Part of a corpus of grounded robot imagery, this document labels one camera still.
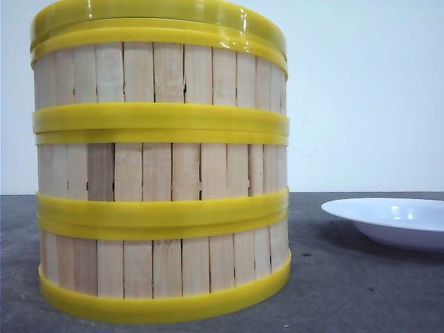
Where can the woven bamboo steamer lid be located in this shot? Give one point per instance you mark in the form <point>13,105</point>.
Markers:
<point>219,13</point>

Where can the white plate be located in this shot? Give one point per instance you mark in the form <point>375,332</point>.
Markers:
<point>399,222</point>

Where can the bamboo steamer basket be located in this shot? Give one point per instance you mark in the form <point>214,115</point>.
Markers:
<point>124,82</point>
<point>177,296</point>
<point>152,190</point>

